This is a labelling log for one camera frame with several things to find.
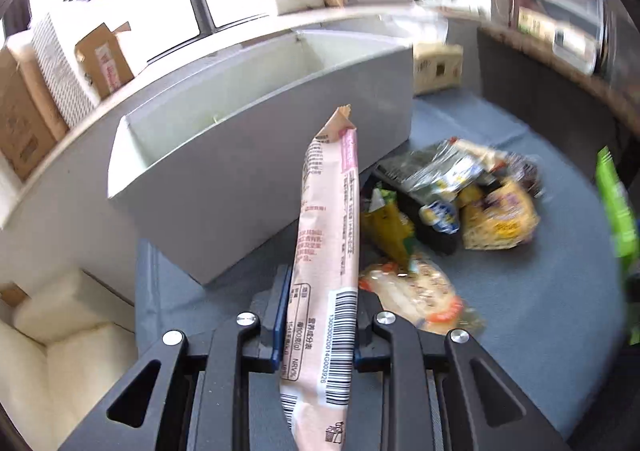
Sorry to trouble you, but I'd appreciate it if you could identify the white rectangular box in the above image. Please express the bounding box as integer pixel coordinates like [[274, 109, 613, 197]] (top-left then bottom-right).
[[107, 28, 415, 287]]

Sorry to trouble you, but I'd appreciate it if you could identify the white long snack bag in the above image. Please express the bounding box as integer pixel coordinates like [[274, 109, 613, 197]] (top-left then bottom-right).
[[372, 138, 501, 197]]

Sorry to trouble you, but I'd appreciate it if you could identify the green snack bag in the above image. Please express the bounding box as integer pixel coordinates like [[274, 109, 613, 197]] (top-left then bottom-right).
[[595, 146, 640, 277]]

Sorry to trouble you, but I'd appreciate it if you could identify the black snack packet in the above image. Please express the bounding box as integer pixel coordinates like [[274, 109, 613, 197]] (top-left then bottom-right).
[[400, 191, 463, 257]]

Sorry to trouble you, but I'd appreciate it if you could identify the large cardboard box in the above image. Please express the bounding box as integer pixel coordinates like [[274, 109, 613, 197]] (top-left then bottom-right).
[[0, 48, 68, 180]]

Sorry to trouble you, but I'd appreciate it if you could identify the clear bread packet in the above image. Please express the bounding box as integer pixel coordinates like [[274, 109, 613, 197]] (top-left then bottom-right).
[[359, 256, 483, 332]]

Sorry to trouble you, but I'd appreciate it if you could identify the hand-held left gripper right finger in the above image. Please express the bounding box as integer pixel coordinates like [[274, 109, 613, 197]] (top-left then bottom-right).
[[352, 288, 571, 451]]

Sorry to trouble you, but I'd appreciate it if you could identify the white and black device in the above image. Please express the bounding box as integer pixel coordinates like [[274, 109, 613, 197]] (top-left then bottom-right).
[[552, 28, 598, 74]]

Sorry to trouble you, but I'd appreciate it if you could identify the yellow crumpled snack packet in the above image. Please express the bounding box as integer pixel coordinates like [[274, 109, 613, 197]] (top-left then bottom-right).
[[460, 178, 541, 250]]

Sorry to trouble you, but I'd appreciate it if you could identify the yellow tissue pack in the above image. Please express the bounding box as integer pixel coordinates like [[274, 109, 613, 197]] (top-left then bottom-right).
[[517, 6, 563, 39]]

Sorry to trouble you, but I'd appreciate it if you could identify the brown stone counter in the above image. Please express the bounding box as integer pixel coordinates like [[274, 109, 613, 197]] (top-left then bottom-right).
[[477, 26, 640, 132]]

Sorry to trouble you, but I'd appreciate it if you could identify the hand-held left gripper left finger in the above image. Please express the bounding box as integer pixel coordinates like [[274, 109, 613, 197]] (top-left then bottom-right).
[[57, 265, 296, 451]]

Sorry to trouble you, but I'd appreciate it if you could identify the cardboard piece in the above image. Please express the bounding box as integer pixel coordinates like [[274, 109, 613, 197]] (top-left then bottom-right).
[[0, 281, 31, 307]]

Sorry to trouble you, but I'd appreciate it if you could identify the pink snack packet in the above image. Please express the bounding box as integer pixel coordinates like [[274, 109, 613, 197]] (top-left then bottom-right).
[[277, 105, 361, 451]]

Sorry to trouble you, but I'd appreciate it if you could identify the polka dot paper bag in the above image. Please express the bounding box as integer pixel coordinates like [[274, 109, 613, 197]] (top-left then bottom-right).
[[30, 11, 101, 129]]

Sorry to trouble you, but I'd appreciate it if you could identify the cream sofa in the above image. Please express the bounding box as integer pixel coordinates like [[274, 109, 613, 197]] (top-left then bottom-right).
[[0, 268, 138, 451]]

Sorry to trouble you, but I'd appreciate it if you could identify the soft tissue pack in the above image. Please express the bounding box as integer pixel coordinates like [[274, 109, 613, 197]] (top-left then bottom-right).
[[412, 42, 465, 96]]

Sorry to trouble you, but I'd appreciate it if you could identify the olive green snack packet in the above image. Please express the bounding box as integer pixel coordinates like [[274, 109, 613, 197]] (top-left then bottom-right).
[[361, 184, 417, 272]]

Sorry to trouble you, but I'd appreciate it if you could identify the small cardboard box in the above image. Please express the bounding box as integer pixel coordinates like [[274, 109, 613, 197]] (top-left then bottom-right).
[[75, 22, 136, 99]]

